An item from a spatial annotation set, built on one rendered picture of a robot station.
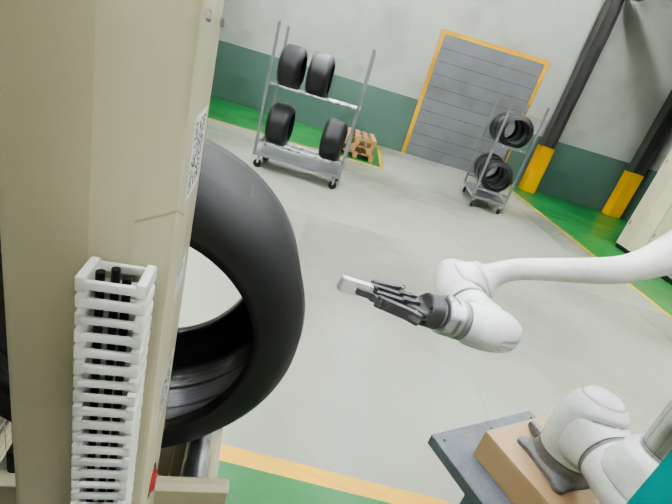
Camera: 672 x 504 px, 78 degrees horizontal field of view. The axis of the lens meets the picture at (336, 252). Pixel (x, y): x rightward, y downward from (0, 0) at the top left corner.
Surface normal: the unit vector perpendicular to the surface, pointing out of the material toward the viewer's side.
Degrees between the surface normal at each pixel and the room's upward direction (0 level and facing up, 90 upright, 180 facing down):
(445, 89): 90
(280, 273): 65
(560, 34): 90
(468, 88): 90
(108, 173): 90
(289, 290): 71
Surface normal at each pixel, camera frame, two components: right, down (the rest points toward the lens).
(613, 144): -0.07, 0.40
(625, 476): -0.95, -0.21
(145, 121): 0.15, 0.44
